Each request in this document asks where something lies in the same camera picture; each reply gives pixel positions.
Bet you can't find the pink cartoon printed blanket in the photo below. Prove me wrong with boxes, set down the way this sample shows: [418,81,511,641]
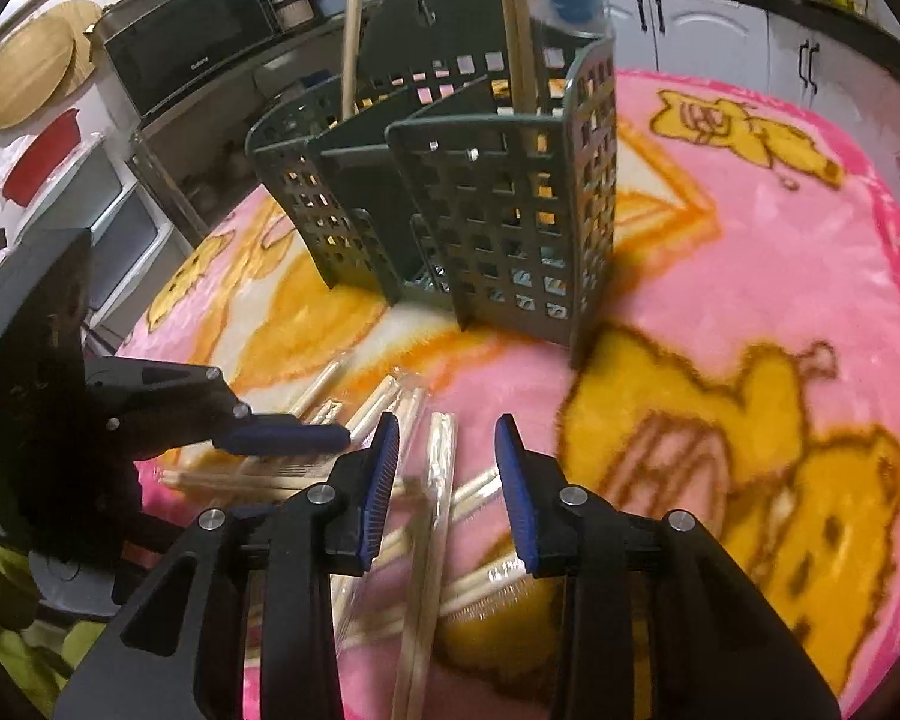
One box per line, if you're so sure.
[112,67,900,720]

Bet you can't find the dark green utensil holder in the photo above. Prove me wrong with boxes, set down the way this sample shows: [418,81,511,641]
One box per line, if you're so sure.
[244,0,619,371]

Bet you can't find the blue plastic bucket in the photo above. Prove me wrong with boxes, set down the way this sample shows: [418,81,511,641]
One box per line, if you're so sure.
[547,0,608,35]

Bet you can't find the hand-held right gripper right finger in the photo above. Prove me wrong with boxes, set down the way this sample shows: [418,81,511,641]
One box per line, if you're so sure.
[493,412,845,720]

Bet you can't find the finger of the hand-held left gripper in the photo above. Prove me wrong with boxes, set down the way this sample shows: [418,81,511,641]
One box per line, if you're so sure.
[82,360,352,460]

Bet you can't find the black microwave oven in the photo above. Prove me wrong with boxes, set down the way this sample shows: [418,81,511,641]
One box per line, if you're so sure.
[103,0,280,119]

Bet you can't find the person's yellow-green clothing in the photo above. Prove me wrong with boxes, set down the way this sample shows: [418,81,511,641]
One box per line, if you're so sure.
[0,487,121,720]

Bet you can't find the white storage drawers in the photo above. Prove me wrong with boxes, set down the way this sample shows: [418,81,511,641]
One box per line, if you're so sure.
[0,131,196,335]

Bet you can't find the wooden chopsticks pair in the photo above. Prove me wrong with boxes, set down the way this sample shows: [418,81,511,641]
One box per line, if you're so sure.
[491,0,545,121]
[340,0,366,121]

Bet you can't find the white kitchen cabinet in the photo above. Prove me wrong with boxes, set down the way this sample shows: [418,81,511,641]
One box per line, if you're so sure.
[540,0,900,188]

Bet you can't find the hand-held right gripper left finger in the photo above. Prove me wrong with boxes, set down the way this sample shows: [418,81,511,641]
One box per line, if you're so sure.
[52,412,402,720]

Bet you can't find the red plastic basin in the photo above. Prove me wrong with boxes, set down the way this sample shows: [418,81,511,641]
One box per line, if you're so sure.
[2,109,83,205]

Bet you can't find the bunch of chopsticks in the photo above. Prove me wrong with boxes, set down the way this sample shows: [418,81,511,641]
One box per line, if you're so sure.
[157,360,563,720]

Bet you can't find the round wooden board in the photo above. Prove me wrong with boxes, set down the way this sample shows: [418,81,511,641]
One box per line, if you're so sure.
[0,0,104,130]

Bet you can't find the metal shelf rack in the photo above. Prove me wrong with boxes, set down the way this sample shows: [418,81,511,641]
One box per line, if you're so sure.
[124,34,368,245]

